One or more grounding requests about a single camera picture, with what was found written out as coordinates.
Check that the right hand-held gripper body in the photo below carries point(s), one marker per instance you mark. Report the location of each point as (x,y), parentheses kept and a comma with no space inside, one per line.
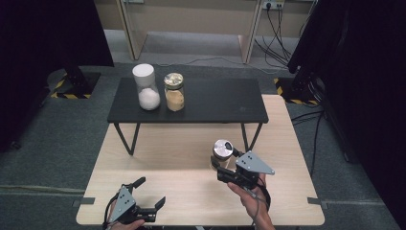
(249,169)

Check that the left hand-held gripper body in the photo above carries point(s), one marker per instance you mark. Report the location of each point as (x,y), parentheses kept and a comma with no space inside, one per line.
(126,206)

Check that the silver-lidded glass jar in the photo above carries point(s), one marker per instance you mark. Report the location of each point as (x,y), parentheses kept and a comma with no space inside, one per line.
(222,149)

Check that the black shelf with metal legs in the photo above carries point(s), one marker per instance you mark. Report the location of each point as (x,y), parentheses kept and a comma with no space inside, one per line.
(207,99)

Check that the gold-lidded glass jar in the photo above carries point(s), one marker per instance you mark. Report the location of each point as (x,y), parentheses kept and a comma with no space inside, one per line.
(174,80)

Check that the white-lidded glass jar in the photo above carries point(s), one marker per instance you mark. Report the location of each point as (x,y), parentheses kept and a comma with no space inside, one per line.
(143,74)

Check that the person's left hand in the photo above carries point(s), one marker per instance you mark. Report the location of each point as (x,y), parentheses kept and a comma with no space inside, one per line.
(126,226)

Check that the person's right hand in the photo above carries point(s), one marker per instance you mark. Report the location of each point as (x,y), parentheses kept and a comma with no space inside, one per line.
(253,201)

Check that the grey tape strip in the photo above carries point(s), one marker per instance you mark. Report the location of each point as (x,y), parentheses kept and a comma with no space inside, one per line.
(83,201)
(316,202)

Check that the black stand base hazard tape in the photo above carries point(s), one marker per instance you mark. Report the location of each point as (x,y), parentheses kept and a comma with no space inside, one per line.
(79,83)
(292,89)

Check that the beige desk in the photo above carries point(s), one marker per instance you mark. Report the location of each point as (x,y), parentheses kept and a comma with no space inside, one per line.
(191,16)

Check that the dark curtain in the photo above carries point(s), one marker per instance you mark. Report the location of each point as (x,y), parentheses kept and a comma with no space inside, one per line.
(38,48)
(367,80)

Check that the white wall socket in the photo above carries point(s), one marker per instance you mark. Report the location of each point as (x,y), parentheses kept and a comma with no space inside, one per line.
(274,4)

